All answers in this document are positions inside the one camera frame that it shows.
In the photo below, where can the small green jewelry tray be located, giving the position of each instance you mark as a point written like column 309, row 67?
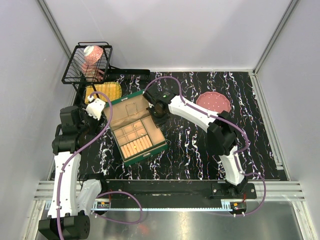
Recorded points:
column 139, row 139

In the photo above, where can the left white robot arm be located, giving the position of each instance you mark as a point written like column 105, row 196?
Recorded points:
column 68, row 214

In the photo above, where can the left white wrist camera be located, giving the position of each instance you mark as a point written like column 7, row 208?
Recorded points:
column 95, row 107

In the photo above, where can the pink patterned cup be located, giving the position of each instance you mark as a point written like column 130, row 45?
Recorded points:
column 92, row 73

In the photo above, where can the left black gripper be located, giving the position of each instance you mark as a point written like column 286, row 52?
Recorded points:
column 98, row 124

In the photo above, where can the black wire dish rack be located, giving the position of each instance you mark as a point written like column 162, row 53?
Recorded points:
column 73, row 75

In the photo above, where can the pink polka dot plate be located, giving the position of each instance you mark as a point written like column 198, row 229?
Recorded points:
column 214, row 101

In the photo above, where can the pink patterned ceramic bowl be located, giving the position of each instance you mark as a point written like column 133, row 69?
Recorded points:
column 92, row 54

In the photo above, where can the yellow woven tray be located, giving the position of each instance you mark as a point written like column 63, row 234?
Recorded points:
column 113, row 90

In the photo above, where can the large green jewelry box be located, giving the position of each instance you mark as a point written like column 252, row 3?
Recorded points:
column 125, row 110

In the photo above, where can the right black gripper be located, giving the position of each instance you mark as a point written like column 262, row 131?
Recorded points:
column 158, row 122

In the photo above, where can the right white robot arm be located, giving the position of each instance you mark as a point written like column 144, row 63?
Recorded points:
column 221, row 133

